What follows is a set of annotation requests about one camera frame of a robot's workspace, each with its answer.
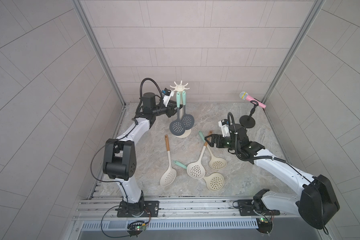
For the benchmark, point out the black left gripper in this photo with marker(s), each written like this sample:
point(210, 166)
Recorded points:
point(168, 110)

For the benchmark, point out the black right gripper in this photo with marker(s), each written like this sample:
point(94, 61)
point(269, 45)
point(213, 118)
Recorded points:
point(219, 136)

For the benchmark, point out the grey skimmer green handle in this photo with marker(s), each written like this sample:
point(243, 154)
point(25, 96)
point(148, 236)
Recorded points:
point(177, 127)
point(187, 119)

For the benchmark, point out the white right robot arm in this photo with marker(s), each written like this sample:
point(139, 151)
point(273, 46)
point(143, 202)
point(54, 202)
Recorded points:
point(314, 199)

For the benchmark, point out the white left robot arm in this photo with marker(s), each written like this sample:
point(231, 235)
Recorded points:
point(120, 160)

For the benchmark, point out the cream utensil rack stand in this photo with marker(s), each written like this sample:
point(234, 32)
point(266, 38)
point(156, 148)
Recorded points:
point(180, 88)

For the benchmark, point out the black microphone stand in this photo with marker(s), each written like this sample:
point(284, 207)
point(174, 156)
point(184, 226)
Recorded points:
point(248, 121)

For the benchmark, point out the pink toy microphone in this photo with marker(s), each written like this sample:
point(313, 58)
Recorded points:
point(246, 96)

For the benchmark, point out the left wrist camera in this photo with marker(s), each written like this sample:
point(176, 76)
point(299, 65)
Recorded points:
point(167, 94)

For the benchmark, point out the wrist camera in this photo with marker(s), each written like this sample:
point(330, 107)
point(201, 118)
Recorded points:
point(167, 94)
point(224, 125)

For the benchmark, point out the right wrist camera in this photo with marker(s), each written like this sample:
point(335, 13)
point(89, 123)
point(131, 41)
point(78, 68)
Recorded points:
point(224, 125)

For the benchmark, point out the cream skimmer green handle right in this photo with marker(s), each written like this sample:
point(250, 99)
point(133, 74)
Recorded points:
point(216, 163)

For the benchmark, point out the cream skimmer green handle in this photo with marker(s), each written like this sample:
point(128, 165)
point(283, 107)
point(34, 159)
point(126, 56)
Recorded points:
point(214, 181)
point(216, 163)

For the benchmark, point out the cream skimmer green handle bottom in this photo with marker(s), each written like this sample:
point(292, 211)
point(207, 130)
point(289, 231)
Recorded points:
point(214, 181)

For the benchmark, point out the cream skimmer wooden handle left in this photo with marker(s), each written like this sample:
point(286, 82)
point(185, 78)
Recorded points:
point(169, 176)

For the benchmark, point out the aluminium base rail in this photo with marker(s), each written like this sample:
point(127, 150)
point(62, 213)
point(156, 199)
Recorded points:
point(167, 208)

